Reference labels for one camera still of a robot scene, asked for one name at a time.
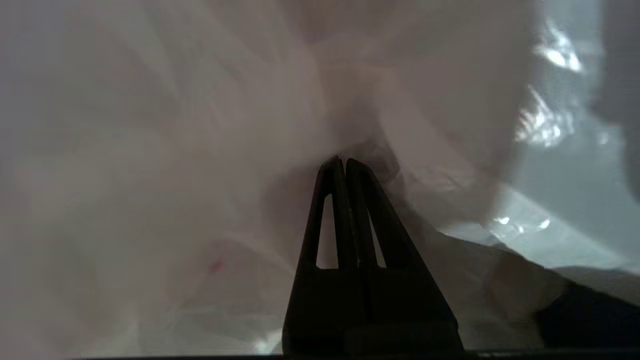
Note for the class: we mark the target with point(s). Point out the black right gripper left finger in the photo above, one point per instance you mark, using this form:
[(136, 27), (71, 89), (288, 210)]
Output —
[(325, 300)]

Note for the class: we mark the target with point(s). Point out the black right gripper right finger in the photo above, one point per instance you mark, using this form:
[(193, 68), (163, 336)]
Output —
[(405, 300)]

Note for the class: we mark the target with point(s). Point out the new white red-print plastic bag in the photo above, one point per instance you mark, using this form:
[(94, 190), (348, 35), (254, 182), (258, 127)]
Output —
[(200, 150)]

